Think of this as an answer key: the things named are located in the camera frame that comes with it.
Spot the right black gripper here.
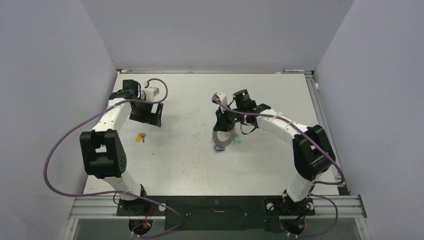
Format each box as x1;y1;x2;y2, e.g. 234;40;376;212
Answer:
215;103;246;132

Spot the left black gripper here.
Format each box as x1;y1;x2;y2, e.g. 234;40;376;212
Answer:
130;98;162;128

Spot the large metal ring disc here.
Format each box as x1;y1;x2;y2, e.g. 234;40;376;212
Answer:
211;128;237;148

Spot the small silver key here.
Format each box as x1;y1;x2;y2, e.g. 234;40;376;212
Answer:
139;133;146;143

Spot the green key tag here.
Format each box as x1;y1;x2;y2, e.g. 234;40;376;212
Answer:
233;137;242;144

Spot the blue key tag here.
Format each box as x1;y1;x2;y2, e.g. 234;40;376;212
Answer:
213;144;225;152

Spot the yellow key tag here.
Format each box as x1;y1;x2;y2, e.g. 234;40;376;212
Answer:
135;133;144;142

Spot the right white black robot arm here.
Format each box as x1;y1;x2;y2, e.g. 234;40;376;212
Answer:
211;89;335;214

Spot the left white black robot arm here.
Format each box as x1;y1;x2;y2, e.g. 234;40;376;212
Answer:
79;79;164;215

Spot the red white marker pen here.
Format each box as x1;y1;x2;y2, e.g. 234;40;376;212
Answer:
283;69;306;73

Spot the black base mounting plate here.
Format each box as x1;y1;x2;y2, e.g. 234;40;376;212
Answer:
116;195;316;234

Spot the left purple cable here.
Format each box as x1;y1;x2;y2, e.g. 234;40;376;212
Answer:
43;78;185;239

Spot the purple cable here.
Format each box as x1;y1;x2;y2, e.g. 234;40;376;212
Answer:
43;78;185;239
212;94;346;239

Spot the aluminium rail back edge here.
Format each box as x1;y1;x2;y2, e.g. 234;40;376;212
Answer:
116;68;314;75

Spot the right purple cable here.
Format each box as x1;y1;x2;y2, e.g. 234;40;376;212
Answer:
212;94;346;239

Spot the aluminium frame rail right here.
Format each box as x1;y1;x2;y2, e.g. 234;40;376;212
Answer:
304;73;351;196

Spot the aluminium frame rail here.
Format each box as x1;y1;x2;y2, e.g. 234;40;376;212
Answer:
304;73;351;196
68;195;367;220

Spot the aluminium frame rail front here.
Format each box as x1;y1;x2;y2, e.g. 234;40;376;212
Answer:
68;195;367;220

